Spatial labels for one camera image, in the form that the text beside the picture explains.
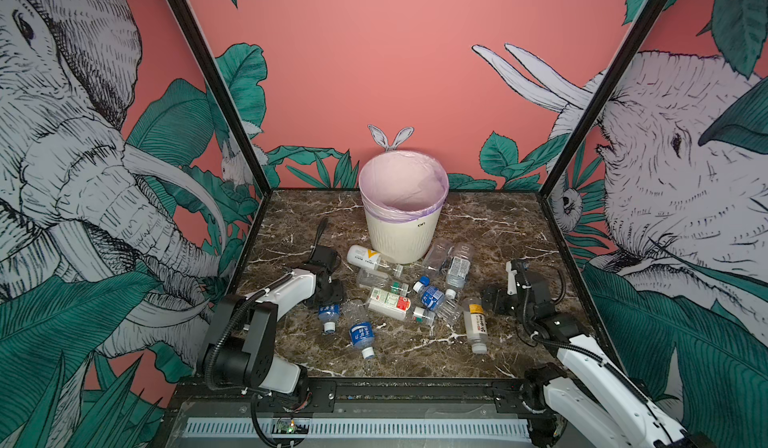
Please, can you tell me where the blue cap blue label bottle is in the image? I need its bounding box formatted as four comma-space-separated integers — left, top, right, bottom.
413, 276, 461, 325

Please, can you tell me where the clear bottle blue label front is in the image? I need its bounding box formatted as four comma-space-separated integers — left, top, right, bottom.
344, 299, 375, 360

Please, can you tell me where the clear bottle blue label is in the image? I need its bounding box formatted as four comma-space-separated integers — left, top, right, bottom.
344, 299, 375, 360
318, 304, 341, 334

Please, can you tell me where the black front rail frame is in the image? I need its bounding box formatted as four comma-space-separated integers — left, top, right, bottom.
149, 377, 676, 448

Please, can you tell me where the white bottle red green label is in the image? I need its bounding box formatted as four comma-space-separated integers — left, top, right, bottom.
367, 288, 412, 321

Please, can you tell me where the cream ribbed waste bin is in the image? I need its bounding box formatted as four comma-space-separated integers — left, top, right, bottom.
365, 208, 442, 264

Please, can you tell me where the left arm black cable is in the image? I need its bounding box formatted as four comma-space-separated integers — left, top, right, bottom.
203, 216, 330, 389

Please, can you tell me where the clear bottle green cap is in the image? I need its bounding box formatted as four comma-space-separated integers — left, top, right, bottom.
356, 269, 409, 296

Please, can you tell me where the small clear bottle green label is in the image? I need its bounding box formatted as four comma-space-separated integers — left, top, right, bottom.
410, 307, 436, 327

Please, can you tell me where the pink plastic bin liner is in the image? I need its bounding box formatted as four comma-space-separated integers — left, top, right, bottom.
358, 150, 450, 223

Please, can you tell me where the white vented strip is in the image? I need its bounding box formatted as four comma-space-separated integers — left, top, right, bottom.
181, 417, 530, 442

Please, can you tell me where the clear bottle white label upright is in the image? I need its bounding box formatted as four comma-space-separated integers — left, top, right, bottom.
445, 242, 475, 300

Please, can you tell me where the white bottle yellow triangle label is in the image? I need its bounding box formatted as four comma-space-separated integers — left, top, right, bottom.
346, 245, 404, 278

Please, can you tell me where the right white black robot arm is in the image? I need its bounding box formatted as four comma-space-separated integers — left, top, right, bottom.
483, 259, 714, 447

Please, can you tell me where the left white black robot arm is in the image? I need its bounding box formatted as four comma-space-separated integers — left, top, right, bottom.
195, 246, 345, 404

